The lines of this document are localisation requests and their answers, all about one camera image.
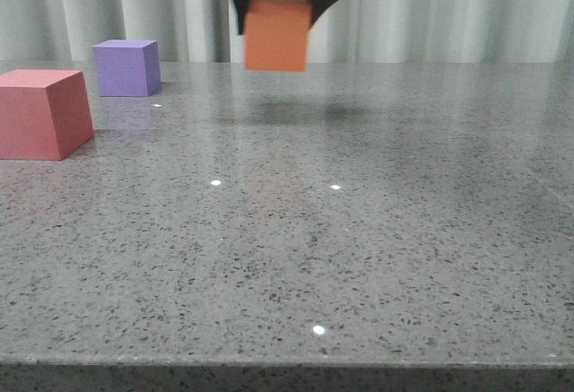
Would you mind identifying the pale green curtain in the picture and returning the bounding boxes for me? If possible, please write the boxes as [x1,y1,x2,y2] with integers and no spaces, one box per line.
[1,0,573,63]

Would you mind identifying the red foam cube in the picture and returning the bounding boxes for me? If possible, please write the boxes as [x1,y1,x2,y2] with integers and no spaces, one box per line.
[1,69,94,161]

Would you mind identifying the purple foam cube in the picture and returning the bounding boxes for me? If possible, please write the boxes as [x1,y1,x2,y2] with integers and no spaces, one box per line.
[92,39,161,97]

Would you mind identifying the orange foam cube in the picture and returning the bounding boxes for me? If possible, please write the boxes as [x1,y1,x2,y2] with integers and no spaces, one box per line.
[243,0,312,72]

